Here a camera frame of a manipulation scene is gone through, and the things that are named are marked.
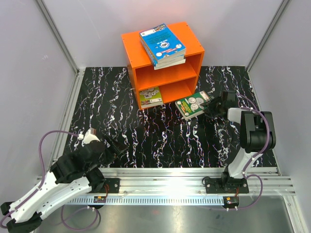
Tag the blue 26-Storey Treehouse book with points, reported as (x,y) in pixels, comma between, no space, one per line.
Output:
(165,52)

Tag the dark green book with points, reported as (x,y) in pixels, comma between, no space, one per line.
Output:
(192,106)

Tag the left aluminium frame post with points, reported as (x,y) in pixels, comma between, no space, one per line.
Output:
(53,28)

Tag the green 65-Storey Treehouse book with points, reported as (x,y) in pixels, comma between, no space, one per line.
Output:
(150,97)

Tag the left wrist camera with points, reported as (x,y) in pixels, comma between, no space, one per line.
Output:
(88,137)

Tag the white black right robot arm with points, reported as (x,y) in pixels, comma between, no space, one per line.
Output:
(257,135)

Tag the white slotted cable duct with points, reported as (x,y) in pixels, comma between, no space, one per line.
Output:
(151,200)

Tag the blue back-cover book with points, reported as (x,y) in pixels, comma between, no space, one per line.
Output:
(158,34)

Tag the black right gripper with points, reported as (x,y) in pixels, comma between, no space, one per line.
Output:
(209,111)

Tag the right aluminium frame post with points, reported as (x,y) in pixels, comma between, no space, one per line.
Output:
(270,29)

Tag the aluminium front rail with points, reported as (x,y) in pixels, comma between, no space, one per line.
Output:
(188,181)

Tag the right small circuit board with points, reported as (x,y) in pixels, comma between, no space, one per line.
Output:
(231,202)

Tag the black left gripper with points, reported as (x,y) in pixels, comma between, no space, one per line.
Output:
(112,153)

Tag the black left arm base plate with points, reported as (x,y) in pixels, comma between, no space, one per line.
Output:
(113,185)

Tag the aluminium frame post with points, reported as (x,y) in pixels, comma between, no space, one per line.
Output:
(53,28)
(270,29)

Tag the orange wooden shelf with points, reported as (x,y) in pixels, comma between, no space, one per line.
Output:
(174,82)

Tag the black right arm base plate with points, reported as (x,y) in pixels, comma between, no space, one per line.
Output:
(232,186)

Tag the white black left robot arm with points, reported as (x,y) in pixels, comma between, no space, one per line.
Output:
(72,175)

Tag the left small circuit board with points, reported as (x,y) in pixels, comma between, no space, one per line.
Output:
(99,199)

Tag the small circuit board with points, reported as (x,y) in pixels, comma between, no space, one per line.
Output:
(99,199)
(231,202)

